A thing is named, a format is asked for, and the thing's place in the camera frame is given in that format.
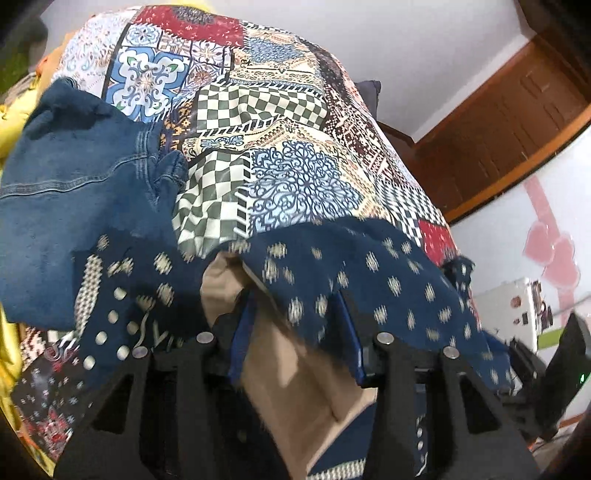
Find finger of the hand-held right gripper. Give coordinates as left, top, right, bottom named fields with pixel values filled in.
left=505, top=339, right=550, bottom=407

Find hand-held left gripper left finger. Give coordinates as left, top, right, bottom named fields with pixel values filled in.
left=53, top=295, right=296, bottom=480

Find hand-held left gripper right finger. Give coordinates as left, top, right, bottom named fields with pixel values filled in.
left=337, top=291, right=541, bottom=480

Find navy patterned hooded garment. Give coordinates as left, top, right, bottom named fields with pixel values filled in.
left=69, top=217, right=513, bottom=480

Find white cabinet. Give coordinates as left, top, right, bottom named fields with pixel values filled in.
left=475, top=277, right=555, bottom=361

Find white heart-print wardrobe door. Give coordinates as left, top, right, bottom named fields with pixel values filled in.
left=448, top=134, right=591, bottom=416

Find patchwork print bedsheet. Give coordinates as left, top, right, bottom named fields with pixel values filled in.
left=9, top=4, right=476, bottom=462

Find blue denim jeans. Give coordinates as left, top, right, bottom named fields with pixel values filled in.
left=0, top=78, right=190, bottom=333

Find yellow cartoon blanket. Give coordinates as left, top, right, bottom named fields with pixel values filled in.
left=0, top=104, right=56, bottom=476

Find brown wooden door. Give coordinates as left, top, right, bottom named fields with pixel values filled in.
left=416, top=37, right=591, bottom=222

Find dark blue bag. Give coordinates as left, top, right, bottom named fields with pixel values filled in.
left=358, top=79, right=383, bottom=121

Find orange yellow plush toy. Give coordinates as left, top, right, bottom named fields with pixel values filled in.
left=37, top=44, right=65, bottom=79

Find green patterned cloth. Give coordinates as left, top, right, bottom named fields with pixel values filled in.
left=0, top=44, right=35, bottom=93

